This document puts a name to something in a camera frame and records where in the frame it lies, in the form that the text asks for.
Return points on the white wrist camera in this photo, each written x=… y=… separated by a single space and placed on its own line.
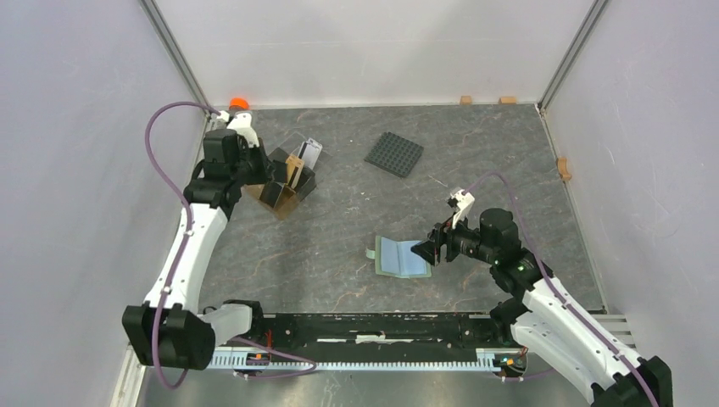
x=461 y=202
x=241 y=122

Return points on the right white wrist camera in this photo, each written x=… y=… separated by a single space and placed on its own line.
x=461 y=202

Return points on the white slotted cable duct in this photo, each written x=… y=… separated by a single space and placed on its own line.
x=242 y=359

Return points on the aluminium frame post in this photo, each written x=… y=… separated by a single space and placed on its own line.
x=172 y=47
x=578 y=42

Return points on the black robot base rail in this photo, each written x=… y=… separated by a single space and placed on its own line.
x=387 y=337

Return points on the orange round cap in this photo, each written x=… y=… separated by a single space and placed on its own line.
x=238 y=104

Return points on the curved wooden block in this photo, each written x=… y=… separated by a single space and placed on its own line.
x=562 y=165

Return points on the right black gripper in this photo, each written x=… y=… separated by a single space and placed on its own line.
x=443 y=235

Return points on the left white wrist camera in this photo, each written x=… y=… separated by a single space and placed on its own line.
x=241 y=122

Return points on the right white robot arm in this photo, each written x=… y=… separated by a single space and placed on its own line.
x=544 y=318

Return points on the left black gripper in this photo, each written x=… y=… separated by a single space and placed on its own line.
x=267 y=170

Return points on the right aluminium frame post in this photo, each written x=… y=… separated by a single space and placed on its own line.
x=578 y=42

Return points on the green card holder wallet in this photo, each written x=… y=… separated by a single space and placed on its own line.
x=395 y=259

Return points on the left aluminium frame post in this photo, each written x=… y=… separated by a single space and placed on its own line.
x=172 y=47

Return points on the dark grey lego baseplate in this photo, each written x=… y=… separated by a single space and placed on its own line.
x=394 y=154

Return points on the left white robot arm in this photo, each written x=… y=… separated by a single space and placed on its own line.
x=168 y=329

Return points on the gold credit card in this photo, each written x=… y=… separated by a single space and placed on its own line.
x=295 y=166

